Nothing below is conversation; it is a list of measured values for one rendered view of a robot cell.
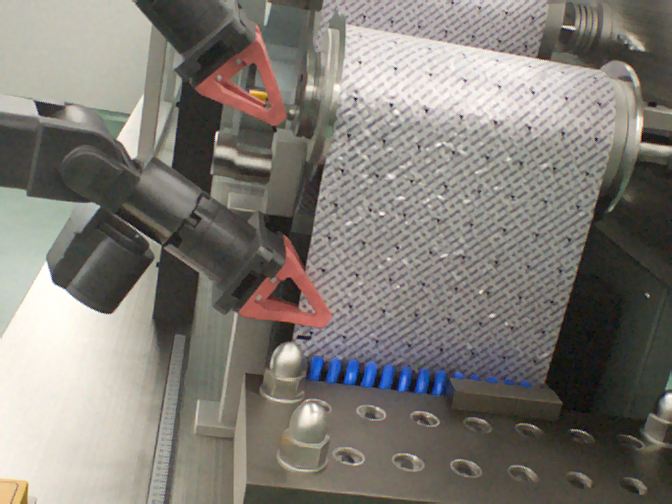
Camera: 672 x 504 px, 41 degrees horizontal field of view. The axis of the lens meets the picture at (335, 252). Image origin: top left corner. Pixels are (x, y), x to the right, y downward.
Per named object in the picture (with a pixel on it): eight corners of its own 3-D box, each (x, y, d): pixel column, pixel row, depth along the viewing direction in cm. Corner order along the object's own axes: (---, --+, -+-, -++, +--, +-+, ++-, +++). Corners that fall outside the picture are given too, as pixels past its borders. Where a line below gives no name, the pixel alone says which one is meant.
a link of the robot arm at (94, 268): (79, 141, 64) (64, 105, 71) (-13, 267, 65) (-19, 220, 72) (210, 222, 70) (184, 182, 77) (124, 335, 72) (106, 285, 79)
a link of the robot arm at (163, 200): (139, 153, 69) (143, 141, 74) (87, 223, 70) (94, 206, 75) (213, 205, 71) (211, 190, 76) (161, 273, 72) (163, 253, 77)
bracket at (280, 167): (192, 409, 93) (234, 121, 84) (253, 416, 94) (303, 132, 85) (189, 435, 88) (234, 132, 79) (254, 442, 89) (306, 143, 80)
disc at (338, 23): (302, 154, 87) (330, -1, 82) (307, 155, 87) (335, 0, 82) (312, 205, 73) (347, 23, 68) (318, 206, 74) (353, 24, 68)
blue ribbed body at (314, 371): (300, 382, 79) (306, 346, 78) (530, 409, 83) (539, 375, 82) (302, 401, 76) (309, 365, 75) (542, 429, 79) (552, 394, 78)
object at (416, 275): (286, 368, 80) (323, 167, 74) (537, 398, 83) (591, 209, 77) (287, 371, 79) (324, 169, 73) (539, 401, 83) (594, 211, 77)
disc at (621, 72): (549, 193, 91) (591, 47, 86) (554, 194, 91) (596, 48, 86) (602, 248, 77) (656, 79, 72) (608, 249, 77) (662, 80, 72)
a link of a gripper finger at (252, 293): (305, 362, 76) (216, 301, 74) (300, 327, 83) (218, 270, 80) (356, 303, 75) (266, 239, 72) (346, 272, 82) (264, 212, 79)
